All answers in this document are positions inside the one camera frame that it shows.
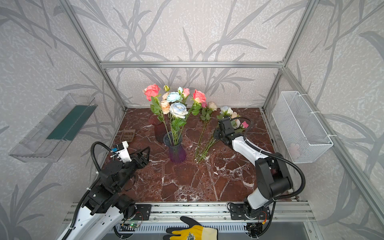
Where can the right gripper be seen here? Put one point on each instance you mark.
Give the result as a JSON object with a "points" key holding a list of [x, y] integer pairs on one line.
{"points": [[225, 129]]}

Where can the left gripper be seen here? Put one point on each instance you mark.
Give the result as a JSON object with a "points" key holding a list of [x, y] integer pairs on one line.
{"points": [[137, 160]]}

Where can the red glass vase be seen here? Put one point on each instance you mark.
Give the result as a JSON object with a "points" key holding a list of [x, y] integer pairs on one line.
{"points": [[159, 128]]}

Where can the purple glass vase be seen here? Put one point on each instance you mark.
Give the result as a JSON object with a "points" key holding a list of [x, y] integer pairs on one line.
{"points": [[177, 153]]}

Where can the white blue rose stem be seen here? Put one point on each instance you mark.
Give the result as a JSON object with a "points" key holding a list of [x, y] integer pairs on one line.
{"points": [[179, 115]]}

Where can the peach flower stem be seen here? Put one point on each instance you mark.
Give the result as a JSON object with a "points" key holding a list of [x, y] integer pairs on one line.
{"points": [[165, 108]]}

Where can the light blue flower stem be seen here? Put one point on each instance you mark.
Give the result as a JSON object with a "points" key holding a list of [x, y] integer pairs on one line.
{"points": [[172, 98]]}

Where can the red pink rose stem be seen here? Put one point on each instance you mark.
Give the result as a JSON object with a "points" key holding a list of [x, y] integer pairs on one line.
{"points": [[153, 95]]}

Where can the coral pink rose stem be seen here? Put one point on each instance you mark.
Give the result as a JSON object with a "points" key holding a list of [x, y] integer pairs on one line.
{"points": [[199, 99]]}

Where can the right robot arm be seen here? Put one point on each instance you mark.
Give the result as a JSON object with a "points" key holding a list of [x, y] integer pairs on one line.
{"points": [[271, 169]]}

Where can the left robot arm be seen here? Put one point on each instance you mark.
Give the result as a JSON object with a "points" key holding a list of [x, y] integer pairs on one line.
{"points": [[103, 206]]}

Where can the pile of artificial flowers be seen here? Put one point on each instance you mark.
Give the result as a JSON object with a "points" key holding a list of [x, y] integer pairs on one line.
{"points": [[206, 141]]}

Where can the yellow black work glove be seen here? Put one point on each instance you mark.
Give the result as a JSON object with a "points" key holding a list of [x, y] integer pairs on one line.
{"points": [[194, 231]]}

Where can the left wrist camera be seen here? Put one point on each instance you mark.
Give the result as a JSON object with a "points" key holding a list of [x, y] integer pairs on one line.
{"points": [[120, 152]]}

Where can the white wire basket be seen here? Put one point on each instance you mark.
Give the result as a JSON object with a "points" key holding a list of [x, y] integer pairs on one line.
{"points": [[304, 136]]}

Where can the clear plastic wall tray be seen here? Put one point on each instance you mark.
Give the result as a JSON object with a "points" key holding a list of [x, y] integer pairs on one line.
{"points": [[48, 141]]}

